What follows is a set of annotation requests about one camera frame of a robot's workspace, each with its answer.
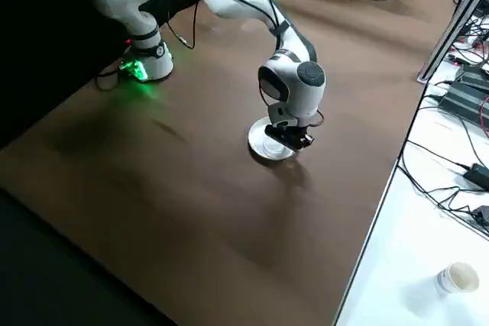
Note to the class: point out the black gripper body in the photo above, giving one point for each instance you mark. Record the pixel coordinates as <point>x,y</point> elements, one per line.
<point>284,135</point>

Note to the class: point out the clear glass petri dish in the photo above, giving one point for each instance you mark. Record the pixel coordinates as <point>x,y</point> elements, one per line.
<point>273,149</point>

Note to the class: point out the white round plate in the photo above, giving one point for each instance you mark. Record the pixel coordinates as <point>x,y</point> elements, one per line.
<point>258,137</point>

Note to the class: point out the black power brick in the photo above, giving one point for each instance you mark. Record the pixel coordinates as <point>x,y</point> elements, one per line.
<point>464,104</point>
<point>475,79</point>

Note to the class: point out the black power adapter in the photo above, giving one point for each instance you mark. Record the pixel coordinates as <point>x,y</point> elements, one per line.
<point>477,176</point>

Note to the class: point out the small black adapter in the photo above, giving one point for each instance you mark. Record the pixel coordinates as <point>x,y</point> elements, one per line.
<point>482,216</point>

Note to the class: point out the white paper cup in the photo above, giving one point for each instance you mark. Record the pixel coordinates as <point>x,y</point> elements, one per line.
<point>458,278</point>

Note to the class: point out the aluminium frame post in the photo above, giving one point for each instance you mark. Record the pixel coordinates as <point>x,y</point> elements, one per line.
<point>451,24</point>

